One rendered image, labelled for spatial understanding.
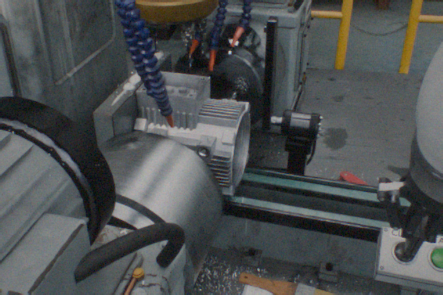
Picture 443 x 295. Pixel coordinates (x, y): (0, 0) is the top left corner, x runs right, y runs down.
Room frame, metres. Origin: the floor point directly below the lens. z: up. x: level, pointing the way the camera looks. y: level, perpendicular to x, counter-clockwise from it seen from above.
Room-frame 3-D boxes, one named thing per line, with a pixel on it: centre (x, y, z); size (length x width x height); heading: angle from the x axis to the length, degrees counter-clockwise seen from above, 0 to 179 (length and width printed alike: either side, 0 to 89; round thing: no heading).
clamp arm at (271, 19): (1.04, -0.10, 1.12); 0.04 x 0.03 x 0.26; 74
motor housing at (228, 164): (0.94, 0.06, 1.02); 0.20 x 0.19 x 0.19; 74
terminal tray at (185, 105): (0.95, 0.10, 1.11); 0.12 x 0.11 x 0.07; 74
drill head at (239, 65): (1.26, -0.03, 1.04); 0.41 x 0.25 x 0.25; 164
